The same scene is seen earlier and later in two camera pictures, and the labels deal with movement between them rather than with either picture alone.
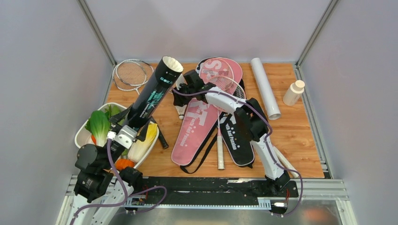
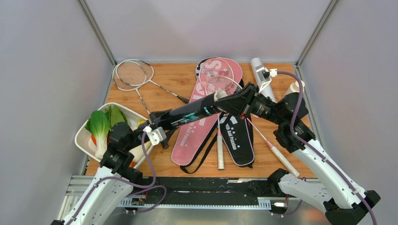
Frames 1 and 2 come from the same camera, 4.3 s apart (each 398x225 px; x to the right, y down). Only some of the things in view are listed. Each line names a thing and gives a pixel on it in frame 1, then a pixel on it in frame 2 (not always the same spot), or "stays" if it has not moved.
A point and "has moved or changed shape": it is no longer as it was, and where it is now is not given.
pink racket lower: (232, 86) stays
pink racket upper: (210, 69) stays
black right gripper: (179, 100) → (237, 102)
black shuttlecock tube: (167, 70) → (197, 108)
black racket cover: (241, 151) stays
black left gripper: (116, 119) → (156, 115)
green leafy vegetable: (112, 110) stays
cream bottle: (294, 93) stays
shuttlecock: (181, 110) has moved or changed shape
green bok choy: (98, 124) stays
